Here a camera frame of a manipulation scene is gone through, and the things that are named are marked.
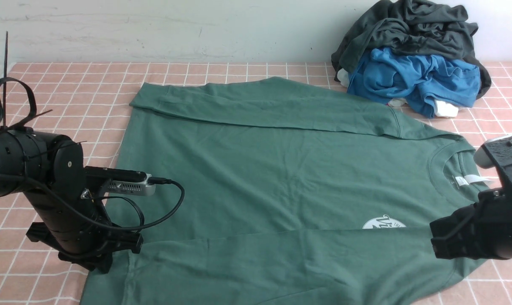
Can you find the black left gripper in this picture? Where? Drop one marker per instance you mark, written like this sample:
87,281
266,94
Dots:
89,246

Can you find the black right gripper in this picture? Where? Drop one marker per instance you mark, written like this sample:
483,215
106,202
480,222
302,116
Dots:
482,230

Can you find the green long-sleeve shirt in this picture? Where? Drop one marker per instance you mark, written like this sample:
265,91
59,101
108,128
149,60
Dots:
294,195

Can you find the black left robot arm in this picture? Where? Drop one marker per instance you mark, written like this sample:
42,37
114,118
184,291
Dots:
48,169

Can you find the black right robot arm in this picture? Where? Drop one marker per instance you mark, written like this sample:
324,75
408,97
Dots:
482,230

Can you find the blue crumpled garment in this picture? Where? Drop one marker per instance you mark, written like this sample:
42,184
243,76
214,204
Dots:
382,75

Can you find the dark grey crumpled garment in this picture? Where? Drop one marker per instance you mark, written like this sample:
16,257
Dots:
412,27

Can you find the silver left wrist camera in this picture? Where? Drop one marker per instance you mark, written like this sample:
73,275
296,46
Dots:
124,184

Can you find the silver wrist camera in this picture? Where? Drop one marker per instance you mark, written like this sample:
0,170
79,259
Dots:
124,184
497,153

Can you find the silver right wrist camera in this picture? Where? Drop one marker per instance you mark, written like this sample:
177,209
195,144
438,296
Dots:
497,153

